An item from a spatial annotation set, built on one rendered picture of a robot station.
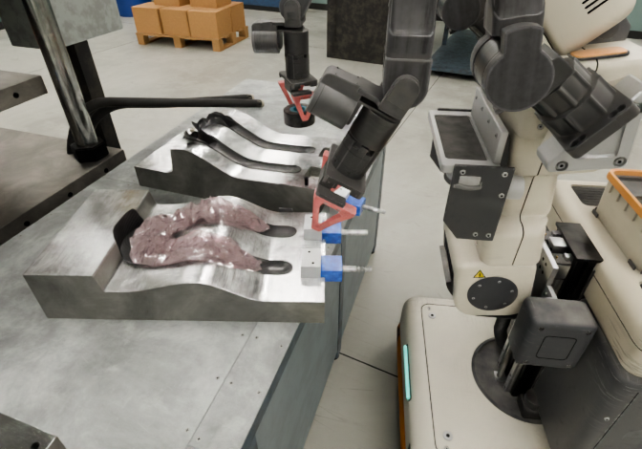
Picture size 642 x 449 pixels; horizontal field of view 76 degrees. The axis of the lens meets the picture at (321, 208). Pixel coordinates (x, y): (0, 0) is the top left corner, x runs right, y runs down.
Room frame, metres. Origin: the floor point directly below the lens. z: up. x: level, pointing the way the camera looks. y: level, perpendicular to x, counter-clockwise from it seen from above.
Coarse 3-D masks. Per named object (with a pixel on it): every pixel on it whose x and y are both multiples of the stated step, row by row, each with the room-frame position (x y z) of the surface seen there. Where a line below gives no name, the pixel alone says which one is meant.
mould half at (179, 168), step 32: (224, 128) 1.02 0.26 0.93; (256, 128) 1.07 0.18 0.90; (160, 160) 0.97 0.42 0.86; (192, 160) 0.88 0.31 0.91; (224, 160) 0.89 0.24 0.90; (288, 160) 0.92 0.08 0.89; (320, 160) 0.91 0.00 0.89; (192, 192) 0.89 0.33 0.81; (224, 192) 0.86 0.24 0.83; (256, 192) 0.83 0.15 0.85; (288, 192) 0.80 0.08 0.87
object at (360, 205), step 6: (336, 192) 0.82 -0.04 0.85; (342, 192) 0.82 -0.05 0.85; (348, 192) 0.82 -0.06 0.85; (348, 198) 0.82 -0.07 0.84; (354, 198) 0.82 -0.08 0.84; (354, 204) 0.79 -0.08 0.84; (360, 204) 0.79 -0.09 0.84; (330, 210) 0.81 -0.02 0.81; (336, 210) 0.80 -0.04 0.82; (360, 210) 0.78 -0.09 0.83; (372, 210) 0.79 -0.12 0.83; (378, 210) 0.78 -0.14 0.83; (384, 210) 0.78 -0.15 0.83
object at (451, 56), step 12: (444, 36) 5.17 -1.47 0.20; (456, 36) 5.57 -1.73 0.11; (468, 36) 5.57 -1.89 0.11; (444, 48) 5.02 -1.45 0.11; (456, 48) 5.02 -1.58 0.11; (468, 48) 5.02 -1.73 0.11; (444, 60) 4.52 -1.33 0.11; (456, 60) 4.52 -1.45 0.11; (468, 60) 4.52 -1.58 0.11; (456, 72) 4.21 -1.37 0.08; (468, 72) 4.16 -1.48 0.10
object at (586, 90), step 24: (576, 72) 0.50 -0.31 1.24; (552, 96) 0.49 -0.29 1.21; (576, 96) 0.49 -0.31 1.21; (600, 96) 0.49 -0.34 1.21; (624, 96) 0.48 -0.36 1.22; (552, 120) 0.50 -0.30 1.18; (576, 120) 0.48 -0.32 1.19; (600, 120) 0.47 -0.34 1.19; (624, 120) 0.46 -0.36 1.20; (576, 144) 0.48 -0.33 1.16
